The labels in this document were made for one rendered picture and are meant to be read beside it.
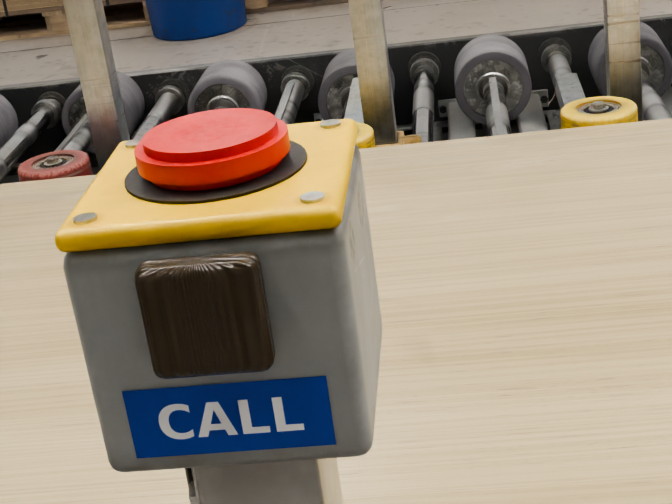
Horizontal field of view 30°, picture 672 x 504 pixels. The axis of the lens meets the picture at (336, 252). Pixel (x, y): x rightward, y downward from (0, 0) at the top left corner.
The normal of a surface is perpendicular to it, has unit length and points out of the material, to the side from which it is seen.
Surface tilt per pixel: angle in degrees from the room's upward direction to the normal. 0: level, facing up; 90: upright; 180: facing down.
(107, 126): 90
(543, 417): 0
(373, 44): 90
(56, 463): 0
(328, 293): 90
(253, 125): 0
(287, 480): 90
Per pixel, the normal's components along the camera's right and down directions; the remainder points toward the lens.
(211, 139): -0.13, -0.91
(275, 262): -0.07, 0.40
